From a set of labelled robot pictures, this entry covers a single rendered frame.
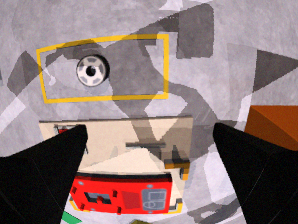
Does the black rubber tyre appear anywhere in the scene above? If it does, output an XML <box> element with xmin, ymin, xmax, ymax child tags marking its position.
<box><xmin>76</xmin><ymin>55</ymin><xmax>109</xmax><ymax>88</ymax></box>

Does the yellow rectangular outline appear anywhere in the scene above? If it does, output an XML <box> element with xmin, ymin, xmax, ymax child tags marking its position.
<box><xmin>36</xmin><ymin>34</ymin><xmax>169</xmax><ymax>104</ymax></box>

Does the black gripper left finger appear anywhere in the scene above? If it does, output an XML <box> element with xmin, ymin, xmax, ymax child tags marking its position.
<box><xmin>0</xmin><ymin>124</ymin><xmax>89</xmax><ymax>224</ymax></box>

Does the green flat rectangle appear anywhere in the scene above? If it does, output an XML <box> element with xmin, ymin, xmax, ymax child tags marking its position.
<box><xmin>61</xmin><ymin>210</ymin><xmax>81</xmax><ymax>224</ymax></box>

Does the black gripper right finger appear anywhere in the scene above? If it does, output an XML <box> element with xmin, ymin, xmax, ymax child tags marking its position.
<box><xmin>212</xmin><ymin>123</ymin><xmax>298</xmax><ymax>224</ymax></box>

